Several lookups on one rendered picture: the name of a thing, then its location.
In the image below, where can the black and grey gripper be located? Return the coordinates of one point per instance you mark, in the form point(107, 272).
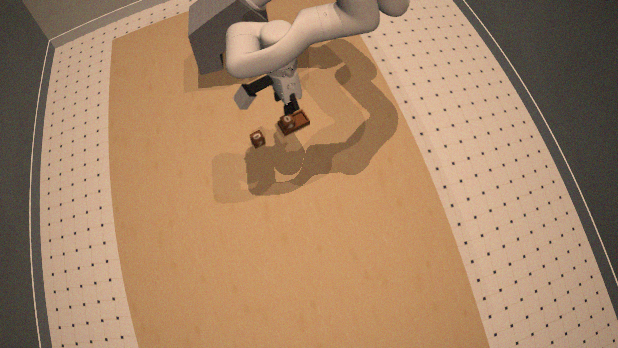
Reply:
point(286, 89)

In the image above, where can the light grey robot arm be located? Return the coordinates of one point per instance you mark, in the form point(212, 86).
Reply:
point(342, 18)

